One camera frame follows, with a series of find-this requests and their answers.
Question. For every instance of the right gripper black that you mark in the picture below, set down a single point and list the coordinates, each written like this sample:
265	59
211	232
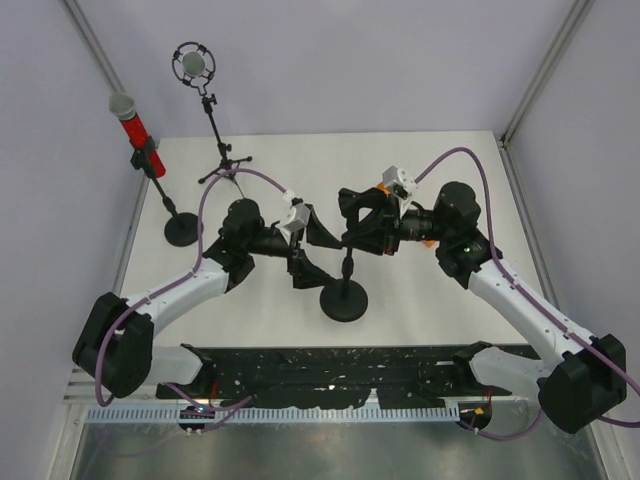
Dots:
375	233

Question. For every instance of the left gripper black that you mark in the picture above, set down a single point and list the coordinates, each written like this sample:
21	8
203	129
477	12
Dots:
305	273

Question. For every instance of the black round-base mic stand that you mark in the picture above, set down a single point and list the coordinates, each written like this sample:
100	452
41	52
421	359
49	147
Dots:
345	300

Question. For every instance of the orange microphone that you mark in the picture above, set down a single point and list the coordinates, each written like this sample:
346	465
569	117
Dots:
415	206

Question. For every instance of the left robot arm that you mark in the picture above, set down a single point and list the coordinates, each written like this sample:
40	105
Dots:
116	346

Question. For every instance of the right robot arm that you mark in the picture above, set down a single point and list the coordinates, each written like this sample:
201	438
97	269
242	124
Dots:
576	377

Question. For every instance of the black round-base stand left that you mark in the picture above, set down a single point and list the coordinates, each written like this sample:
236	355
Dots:
181	228

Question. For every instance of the red microphone silver grille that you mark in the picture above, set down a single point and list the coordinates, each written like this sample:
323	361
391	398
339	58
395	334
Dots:
122	106

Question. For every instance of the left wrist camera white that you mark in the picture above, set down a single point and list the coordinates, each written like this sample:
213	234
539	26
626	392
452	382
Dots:
298	214

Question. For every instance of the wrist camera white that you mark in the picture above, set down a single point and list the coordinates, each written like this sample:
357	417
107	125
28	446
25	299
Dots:
298	214
399	183

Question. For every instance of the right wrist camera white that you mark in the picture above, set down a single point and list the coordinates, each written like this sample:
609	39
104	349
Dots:
399	183

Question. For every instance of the black front rail base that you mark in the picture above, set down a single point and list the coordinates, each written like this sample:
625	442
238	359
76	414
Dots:
338	378

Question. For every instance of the white slotted cable duct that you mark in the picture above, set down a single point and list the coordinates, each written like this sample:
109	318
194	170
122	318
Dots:
369	413

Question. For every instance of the right aluminium frame post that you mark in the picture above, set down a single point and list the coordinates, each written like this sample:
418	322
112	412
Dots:
560	42

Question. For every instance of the aluminium frame post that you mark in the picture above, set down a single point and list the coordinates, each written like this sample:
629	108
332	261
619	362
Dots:
89	39
560	42

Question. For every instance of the left aluminium frame post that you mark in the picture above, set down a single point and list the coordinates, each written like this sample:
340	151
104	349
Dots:
89	39

